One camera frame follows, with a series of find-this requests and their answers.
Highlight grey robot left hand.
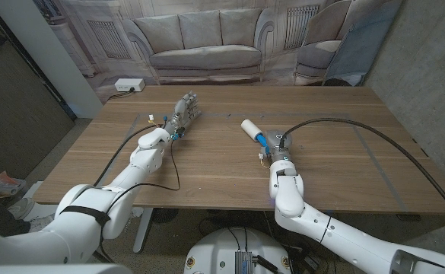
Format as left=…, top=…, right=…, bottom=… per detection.
left=164, top=90, right=203, bottom=141

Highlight blue handled lint roller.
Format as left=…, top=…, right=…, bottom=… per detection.
left=240, top=118, right=271, bottom=155

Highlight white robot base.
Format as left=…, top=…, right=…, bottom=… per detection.
left=183, top=227, right=294, bottom=274

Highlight white power outlet box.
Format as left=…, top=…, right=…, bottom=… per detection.
left=114, top=78, right=146, bottom=93

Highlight wooden table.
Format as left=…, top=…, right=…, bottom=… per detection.
left=31, top=84, right=445, bottom=263

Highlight printed living room backdrop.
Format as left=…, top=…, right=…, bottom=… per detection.
left=31, top=0, right=404, bottom=104

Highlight silver module on base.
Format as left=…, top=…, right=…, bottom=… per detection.
left=234, top=250, right=254, bottom=274

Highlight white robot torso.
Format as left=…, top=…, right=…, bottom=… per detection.
left=0, top=263, right=134, bottom=274

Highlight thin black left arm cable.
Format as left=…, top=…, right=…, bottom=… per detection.
left=99, top=139, right=181, bottom=264

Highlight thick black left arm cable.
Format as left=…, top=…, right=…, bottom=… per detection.
left=92, top=123, right=168, bottom=188

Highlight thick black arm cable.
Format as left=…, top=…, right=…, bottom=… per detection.
left=278, top=117, right=445, bottom=231
left=92, top=123, right=168, bottom=188

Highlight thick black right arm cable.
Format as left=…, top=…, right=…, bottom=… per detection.
left=278, top=117, right=445, bottom=231

